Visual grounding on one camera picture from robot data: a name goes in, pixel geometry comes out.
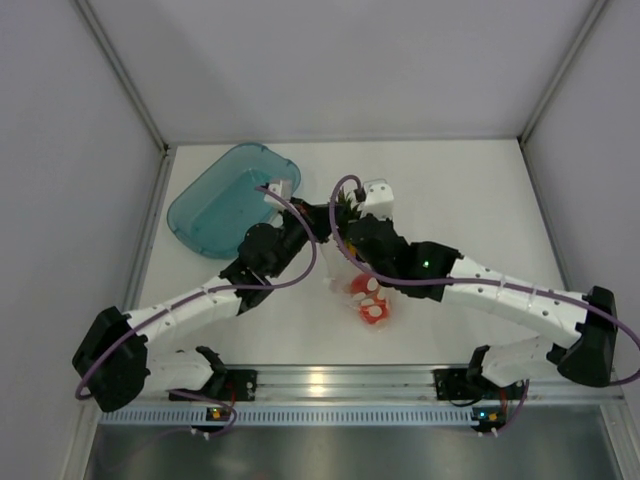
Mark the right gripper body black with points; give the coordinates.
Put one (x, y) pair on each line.
(383, 271)

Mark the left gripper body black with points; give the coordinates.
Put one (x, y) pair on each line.
(295, 230)

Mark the clear zip top bag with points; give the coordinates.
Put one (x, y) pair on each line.
(357, 291)

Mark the fake pineapple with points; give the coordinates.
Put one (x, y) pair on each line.
(346, 210)

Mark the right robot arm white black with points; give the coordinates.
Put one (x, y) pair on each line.
(573, 335)

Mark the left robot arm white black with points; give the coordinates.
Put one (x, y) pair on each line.
(125, 355)

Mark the teal plastic bin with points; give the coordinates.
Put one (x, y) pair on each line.
(212, 215)

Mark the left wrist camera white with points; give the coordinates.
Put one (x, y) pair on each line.
(278, 193)

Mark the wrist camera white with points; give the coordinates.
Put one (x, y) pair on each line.
(278, 193)
(376, 198)

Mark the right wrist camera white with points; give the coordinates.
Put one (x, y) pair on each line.
(376, 198)

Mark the aluminium mounting rail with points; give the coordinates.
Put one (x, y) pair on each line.
(396, 384)

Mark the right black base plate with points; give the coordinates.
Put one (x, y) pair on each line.
(457, 385)

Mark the white slotted cable duct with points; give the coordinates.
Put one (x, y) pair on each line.
(258, 415)

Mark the left aluminium frame post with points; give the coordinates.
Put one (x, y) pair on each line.
(98, 32)

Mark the aluminium frame post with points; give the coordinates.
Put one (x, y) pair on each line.
(570, 54)
(98, 32)

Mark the right aluminium frame post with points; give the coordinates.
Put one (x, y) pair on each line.
(570, 54)

